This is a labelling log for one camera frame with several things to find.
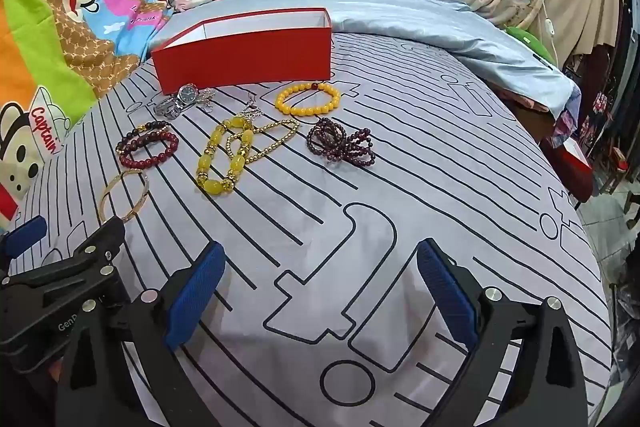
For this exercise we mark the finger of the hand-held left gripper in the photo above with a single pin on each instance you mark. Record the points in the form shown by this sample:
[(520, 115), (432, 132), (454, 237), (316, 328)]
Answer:
[(85, 257), (22, 238)]

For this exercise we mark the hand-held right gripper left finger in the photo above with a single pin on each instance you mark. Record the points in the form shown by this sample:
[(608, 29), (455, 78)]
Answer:
[(196, 292)]

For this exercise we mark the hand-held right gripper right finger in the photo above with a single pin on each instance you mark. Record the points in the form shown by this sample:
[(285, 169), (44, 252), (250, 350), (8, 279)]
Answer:
[(445, 292)]

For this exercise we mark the gold bangle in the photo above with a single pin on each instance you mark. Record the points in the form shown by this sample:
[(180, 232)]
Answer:
[(101, 201)]

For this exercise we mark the silver wrist watch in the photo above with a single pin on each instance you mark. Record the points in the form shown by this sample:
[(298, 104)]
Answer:
[(187, 93)]

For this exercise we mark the red cardboard box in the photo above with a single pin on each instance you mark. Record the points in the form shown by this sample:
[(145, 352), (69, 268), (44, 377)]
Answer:
[(240, 57)]

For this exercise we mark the small red box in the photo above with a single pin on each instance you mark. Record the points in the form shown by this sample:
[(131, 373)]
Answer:
[(570, 164)]

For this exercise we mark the pink patterned cloth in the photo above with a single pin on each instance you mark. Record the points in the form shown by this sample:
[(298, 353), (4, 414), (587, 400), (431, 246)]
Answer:
[(535, 104)]

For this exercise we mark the colourful monkey printed blanket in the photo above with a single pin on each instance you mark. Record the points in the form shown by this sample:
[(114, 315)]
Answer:
[(75, 32)]

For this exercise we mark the green object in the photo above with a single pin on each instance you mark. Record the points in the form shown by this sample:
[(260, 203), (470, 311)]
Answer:
[(530, 42)]

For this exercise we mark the light blue duvet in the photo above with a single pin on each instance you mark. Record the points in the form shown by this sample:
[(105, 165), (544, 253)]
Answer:
[(425, 17)]

